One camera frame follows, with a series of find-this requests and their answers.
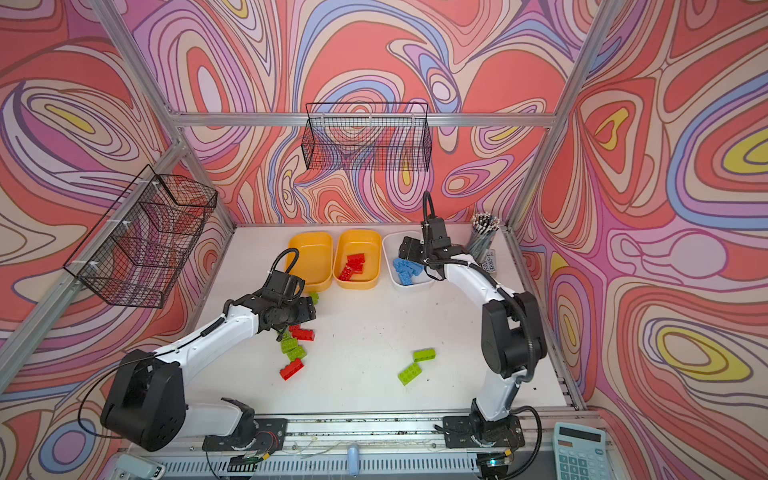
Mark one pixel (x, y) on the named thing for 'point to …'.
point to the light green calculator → (580, 452)
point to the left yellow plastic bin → (314, 265)
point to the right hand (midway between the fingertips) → (414, 255)
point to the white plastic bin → (391, 243)
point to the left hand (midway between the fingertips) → (310, 310)
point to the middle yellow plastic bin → (354, 242)
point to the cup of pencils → (481, 245)
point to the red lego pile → (302, 334)
